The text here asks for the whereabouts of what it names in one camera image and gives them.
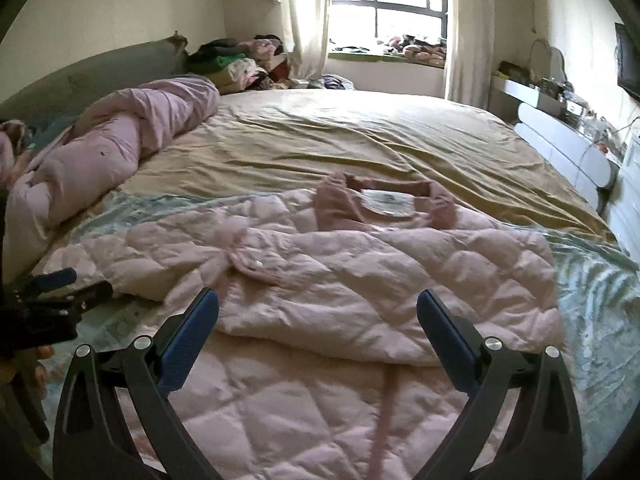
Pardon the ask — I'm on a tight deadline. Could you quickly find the small heap of dark clothes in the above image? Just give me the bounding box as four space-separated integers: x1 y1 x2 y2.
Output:
300 74 357 92

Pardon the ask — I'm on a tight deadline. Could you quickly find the cream curtain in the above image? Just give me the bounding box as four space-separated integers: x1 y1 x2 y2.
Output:
442 0 496 106
270 0 333 81

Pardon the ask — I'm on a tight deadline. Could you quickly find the dark-framed window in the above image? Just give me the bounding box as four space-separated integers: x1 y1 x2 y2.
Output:
327 0 448 56

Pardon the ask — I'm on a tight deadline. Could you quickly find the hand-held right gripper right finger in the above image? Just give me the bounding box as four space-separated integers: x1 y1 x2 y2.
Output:
416 288 583 480

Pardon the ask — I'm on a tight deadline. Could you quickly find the white drawer cabinet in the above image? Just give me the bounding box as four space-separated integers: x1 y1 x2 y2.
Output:
602 125 640 256

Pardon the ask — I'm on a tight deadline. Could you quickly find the white cluttered desk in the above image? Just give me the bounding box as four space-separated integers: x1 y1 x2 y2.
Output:
490 62 618 141

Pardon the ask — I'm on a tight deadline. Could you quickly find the pink rolled duvet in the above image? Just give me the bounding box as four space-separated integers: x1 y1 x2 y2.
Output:
0 75 221 281

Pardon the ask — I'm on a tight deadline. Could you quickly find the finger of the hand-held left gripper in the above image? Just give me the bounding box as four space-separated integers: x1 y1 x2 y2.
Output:
62 280 115 313
29 267 79 295

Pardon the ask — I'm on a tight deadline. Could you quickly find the white bed footboard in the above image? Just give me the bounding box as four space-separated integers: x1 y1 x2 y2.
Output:
515 102 621 211

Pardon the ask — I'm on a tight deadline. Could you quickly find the pile of mixed clothes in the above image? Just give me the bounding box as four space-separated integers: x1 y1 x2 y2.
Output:
187 35 301 95

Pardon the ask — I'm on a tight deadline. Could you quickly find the round vanity mirror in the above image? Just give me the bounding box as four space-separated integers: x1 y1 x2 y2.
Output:
530 39 568 86

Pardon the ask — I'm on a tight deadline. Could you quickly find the person's left hand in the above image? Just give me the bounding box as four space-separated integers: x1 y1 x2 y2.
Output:
27 344 55 403

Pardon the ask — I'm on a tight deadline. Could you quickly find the pink quilted coat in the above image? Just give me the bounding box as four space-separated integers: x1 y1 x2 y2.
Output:
42 171 568 480

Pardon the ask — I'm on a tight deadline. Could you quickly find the bed with beige sheet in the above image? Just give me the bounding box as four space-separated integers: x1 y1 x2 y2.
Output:
0 87 640 480

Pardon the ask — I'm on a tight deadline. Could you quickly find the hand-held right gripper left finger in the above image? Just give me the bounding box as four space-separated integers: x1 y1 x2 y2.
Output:
52 287 223 480

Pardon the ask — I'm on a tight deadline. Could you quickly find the black wall television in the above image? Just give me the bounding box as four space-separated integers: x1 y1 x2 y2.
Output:
614 22 640 102

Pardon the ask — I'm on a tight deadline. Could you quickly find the grey-green headboard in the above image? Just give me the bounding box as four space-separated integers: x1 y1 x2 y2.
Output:
0 35 191 126

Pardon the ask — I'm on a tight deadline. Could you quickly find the clothes heap on windowsill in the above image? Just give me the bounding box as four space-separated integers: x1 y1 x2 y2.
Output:
375 34 447 67

